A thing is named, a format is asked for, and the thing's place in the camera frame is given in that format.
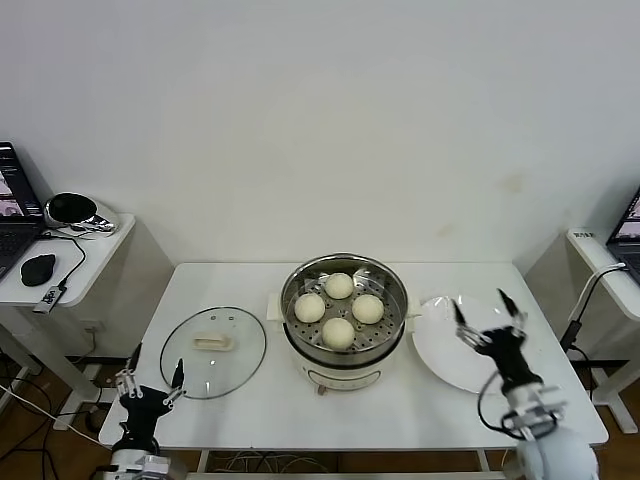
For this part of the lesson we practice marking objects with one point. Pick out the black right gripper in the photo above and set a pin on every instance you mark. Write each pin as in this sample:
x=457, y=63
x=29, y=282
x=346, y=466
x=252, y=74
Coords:
x=507, y=350

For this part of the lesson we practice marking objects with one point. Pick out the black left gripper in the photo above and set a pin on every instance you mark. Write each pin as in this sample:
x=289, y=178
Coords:
x=145, y=410

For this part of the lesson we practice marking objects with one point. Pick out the round glass pot lid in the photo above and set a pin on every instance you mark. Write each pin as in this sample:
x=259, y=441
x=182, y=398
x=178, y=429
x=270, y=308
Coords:
x=240, y=350

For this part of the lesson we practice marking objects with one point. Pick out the white steamed baozi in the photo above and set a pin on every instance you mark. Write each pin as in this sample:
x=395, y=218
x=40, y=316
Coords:
x=338, y=333
x=368, y=308
x=308, y=308
x=338, y=286

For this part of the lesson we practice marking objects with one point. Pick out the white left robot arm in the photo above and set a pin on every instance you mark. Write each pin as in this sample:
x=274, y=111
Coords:
x=132, y=452

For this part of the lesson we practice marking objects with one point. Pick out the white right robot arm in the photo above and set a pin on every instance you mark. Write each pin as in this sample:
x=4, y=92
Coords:
x=555, y=455

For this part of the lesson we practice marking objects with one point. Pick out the perforated steel steamer basket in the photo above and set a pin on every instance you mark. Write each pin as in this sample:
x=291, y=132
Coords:
x=385, y=340

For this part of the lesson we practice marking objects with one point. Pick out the white round plate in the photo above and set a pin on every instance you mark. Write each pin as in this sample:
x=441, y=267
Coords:
x=440, y=340

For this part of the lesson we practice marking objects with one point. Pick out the black power adapter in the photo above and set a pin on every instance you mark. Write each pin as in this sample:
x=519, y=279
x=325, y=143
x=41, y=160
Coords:
x=571, y=334

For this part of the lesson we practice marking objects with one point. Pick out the white printed label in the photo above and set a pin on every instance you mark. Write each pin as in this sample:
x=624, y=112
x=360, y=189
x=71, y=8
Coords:
x=586, y=234

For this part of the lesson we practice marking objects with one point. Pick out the grey usb hub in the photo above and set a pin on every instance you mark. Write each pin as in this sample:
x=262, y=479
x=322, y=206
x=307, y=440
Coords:
x=49, y=299

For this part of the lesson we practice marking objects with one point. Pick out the white electric cooker base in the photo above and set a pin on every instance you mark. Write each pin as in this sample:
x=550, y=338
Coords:
x=345, y=375

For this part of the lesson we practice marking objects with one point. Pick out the black computer mouse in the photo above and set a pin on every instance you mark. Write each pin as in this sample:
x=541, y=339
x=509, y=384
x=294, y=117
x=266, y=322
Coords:
x=37, y=270

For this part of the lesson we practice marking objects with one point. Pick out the black open laptop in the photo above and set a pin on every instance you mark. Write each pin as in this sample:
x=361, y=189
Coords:
x=627, y=220
x=12, y=245

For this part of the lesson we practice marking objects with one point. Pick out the chrome and black headset device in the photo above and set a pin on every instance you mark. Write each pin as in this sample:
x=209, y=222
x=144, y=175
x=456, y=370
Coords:
x=70, y=207

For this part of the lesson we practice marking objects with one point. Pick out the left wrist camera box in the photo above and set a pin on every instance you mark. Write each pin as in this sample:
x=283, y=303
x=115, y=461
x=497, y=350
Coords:
x=152, y=467

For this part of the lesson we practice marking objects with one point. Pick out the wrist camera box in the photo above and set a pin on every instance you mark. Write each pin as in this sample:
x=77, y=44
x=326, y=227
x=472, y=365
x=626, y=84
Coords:
x=152, y=467
x=537, y=417

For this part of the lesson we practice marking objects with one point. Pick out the white wall socket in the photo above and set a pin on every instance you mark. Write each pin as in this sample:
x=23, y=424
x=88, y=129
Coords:
x=93, y=328

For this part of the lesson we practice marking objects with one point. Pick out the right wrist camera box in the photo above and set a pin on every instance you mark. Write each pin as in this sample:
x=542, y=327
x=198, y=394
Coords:
x=537, y=417

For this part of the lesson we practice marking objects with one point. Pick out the white table frame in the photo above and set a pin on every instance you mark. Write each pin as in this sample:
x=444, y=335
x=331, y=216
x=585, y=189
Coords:
x=484, y=459

